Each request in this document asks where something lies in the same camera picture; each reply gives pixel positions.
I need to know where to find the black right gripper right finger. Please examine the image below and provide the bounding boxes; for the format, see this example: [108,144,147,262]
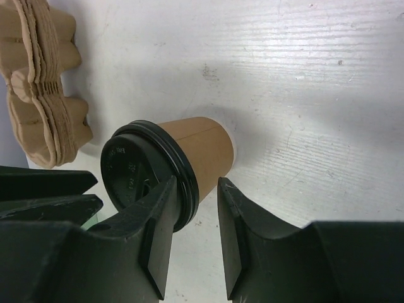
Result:
[217,178,403,302]

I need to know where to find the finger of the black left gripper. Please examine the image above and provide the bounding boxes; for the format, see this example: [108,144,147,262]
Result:
[1,166,97,201]
[1,194,103,223]

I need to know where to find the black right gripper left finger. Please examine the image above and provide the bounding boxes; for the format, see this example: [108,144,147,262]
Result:
[1,178,177,302]

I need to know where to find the black plastic cup lid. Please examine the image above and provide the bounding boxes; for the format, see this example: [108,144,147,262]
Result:
[100,120,199,232]

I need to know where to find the brown paper coffee cup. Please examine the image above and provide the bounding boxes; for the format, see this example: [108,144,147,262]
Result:
[159,117,235,201]

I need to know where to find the brown pulp cup carrier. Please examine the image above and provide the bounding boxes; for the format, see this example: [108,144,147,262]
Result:
[1,1,93,169]

